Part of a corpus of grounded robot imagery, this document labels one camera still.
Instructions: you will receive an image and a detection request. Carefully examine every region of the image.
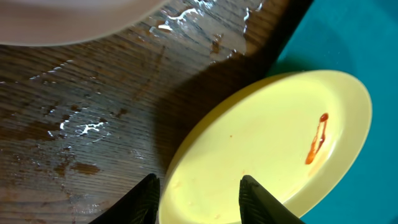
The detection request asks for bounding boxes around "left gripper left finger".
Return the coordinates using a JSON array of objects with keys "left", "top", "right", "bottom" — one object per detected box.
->
[{"left": 90, "top": 174, "right": 160, "bottom": 224}]

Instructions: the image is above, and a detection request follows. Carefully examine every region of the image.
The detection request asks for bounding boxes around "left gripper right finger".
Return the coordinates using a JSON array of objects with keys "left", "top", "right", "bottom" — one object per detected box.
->
[{"left": 239, "top": 175, "right": 304, "bottom": 224}]

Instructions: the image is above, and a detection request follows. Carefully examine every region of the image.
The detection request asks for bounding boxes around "light green plate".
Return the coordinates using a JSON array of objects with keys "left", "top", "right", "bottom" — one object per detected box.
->
[{"left": 158, "top": 69, "right": 373, "bottom": 224}]

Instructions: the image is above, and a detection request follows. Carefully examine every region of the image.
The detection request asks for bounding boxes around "white plate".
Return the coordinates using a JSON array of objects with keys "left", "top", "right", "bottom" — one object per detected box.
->
[{"left": 1, "top": 0, "right": 167, "bottom": 47}]

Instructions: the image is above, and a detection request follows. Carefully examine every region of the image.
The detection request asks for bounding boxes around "teal plastic tray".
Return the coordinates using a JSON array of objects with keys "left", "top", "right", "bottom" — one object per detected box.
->
[{"left": 271, "top": 0, "right": 397, "bottom": 223}]

